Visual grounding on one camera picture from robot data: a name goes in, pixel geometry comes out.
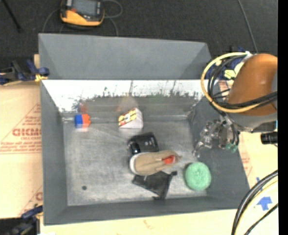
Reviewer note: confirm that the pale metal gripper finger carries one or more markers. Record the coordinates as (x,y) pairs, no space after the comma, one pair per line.
(196,150)

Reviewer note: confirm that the brown cardboard board red print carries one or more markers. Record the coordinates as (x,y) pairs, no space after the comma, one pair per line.
(16,155)

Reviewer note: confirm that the black cloth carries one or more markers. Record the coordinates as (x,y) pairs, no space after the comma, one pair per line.
(156,182)

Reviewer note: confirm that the white box yellow red print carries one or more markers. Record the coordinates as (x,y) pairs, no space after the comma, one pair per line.
(131,119)

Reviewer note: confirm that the black cylinder on white bracket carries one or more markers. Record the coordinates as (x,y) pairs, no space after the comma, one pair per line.
(269,137)

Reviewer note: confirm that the green round sponge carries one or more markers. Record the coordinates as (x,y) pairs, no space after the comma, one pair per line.
(197,176)

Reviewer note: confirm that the grey metal bin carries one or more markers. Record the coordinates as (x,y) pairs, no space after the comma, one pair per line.
(124,131)

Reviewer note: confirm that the blue and orange block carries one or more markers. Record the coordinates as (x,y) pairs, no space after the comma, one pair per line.
(82,121)

